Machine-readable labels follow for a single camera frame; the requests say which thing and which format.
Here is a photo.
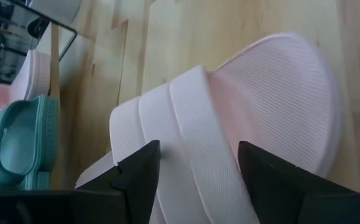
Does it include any pink rubber slide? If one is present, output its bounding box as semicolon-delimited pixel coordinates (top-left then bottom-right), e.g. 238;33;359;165
0;49;52;122
73;30;344;224

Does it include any wooden shelf black frame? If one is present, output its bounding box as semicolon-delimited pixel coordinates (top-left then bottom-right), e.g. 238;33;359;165
11;0;78;190

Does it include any green rubber slide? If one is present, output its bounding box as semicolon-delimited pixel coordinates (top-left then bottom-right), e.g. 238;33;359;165
0;95;60;190

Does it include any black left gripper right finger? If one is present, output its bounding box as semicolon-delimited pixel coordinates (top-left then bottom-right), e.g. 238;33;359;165
238;141;356;224

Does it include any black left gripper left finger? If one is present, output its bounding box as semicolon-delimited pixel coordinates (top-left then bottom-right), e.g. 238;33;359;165
73;139;161;224

